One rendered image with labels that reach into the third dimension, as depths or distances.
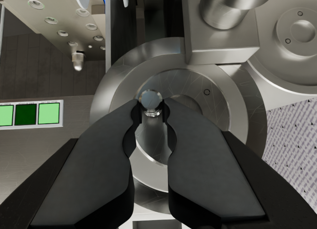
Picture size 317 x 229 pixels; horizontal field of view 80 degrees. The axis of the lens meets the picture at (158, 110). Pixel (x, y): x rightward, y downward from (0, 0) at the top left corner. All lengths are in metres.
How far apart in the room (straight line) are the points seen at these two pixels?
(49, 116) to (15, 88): 2.08
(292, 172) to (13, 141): 0.60
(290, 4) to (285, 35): 0.04
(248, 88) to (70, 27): 0.38
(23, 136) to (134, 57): 0.47
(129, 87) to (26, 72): 2.45
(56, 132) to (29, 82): 2.00
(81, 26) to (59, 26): 0.04
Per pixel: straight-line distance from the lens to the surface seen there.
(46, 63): 2.47
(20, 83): 2.60
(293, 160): 0.35
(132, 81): 0.16
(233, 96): 0.17
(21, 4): 0.43
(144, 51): 0.18
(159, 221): 0.61
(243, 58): 0.17
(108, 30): 0.21
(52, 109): 0.56
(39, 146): 0.58
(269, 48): 0.21
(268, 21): 0.22
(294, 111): 0.33
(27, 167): 0.60
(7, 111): 0.63
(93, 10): 0.39
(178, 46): 0.18
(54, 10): 0.42
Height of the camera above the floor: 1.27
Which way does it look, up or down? 9 degrees down
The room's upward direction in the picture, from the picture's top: 177 degrees clockwise
